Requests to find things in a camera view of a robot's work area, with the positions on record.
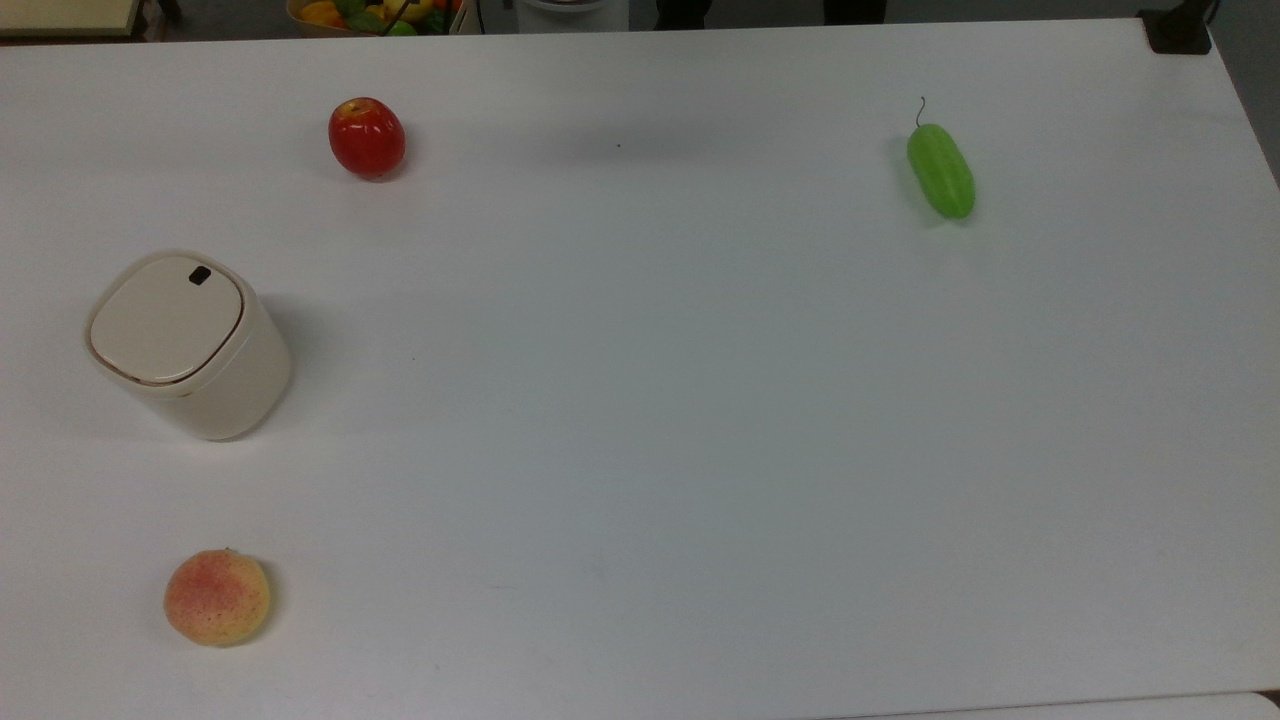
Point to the dark leg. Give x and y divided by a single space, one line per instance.
686 12
854 10

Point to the pink yellow peach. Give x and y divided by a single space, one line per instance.
216 598

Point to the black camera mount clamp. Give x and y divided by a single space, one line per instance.
1177 32

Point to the green cucumber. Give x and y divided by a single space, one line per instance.
940 172

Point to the basket of toy fruit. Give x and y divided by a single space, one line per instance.
325 14

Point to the red apple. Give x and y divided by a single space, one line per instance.
366 138

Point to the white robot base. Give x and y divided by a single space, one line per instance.
575 16

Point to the beige garbage bin with lid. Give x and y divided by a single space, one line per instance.
225 385

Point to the light wooden side table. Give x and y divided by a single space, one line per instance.
65 15

